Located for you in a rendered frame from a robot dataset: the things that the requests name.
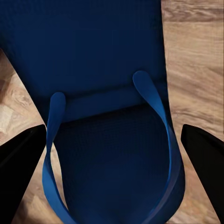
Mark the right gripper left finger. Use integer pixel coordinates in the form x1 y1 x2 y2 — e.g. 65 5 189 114
0 124 47 224

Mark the sandal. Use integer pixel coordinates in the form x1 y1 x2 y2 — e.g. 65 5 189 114
0 0 185 224

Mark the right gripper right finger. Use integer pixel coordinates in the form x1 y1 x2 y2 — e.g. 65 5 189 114
181 125 224 224

